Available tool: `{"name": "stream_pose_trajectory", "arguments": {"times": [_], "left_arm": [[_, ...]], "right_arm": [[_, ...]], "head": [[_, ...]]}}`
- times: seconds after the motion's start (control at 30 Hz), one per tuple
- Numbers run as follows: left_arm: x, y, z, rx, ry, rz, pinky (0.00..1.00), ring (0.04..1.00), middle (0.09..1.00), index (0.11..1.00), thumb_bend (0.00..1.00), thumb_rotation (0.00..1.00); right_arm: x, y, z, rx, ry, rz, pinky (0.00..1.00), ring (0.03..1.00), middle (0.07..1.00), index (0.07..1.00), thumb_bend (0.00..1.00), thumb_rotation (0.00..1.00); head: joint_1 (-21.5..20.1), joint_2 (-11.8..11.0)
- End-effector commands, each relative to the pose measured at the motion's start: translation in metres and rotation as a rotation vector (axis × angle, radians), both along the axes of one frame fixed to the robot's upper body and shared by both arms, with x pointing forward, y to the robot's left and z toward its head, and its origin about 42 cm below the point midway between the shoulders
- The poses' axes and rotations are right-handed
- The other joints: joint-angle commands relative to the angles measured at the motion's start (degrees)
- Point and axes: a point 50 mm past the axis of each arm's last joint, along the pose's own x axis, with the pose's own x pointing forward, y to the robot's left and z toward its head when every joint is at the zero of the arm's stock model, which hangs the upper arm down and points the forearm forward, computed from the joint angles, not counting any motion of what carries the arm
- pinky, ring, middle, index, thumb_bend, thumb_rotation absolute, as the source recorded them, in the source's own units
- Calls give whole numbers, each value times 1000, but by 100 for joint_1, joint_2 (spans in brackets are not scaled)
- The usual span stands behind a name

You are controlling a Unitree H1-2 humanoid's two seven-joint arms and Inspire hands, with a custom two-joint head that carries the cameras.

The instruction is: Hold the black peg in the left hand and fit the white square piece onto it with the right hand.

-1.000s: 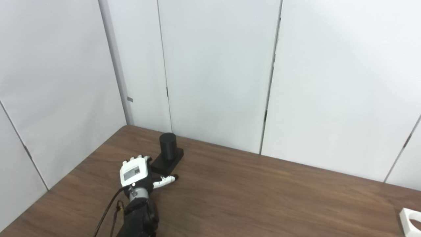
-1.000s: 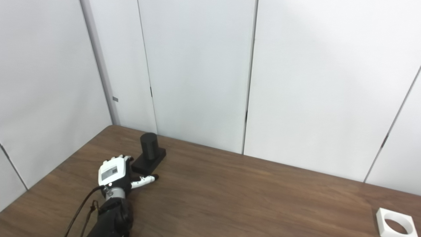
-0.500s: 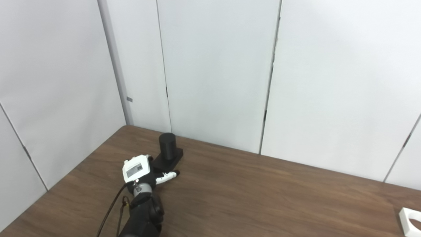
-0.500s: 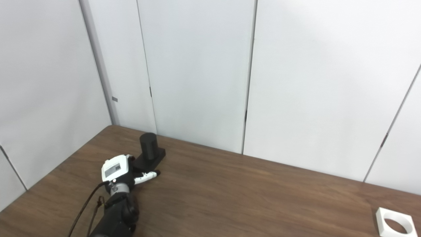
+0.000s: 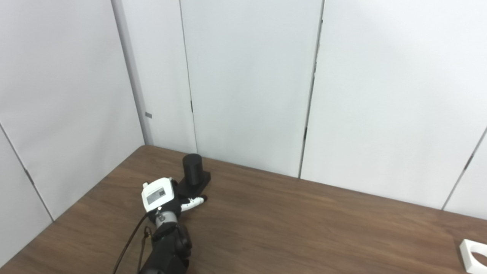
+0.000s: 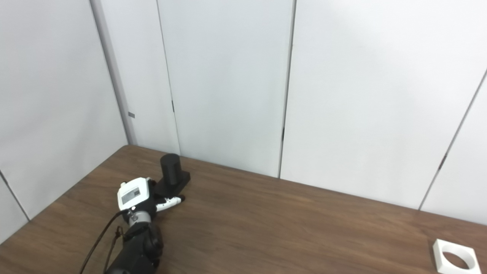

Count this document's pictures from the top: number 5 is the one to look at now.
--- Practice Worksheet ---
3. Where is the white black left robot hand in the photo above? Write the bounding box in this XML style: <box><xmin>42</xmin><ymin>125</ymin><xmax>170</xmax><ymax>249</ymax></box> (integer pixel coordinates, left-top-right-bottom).
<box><xmin>141</xmin><ymin>177</ymin><xmax>208</xmax><ymax>225</ymax></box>

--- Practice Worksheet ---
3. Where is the black peg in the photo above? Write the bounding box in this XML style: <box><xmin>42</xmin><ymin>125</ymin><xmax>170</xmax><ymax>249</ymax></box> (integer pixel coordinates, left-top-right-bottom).
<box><xmin>176</xmin><ymin>153</ymin><xmax>211</xmax><ymax>198</ymax></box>

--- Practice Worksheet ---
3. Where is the white square piece with hole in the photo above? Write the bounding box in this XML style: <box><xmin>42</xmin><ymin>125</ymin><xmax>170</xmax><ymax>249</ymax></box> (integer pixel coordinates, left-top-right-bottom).
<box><xmin>459</xmin><ymin>239</ymin><xmax>487</xmax><ymax>274</ymax></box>

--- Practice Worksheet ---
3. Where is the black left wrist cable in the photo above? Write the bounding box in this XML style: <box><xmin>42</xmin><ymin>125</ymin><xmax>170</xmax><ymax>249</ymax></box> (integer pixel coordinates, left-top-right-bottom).
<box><xmin>112</xmin><ymin>213</ymin><xmax>153</xmax><ymax>274</ymax></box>

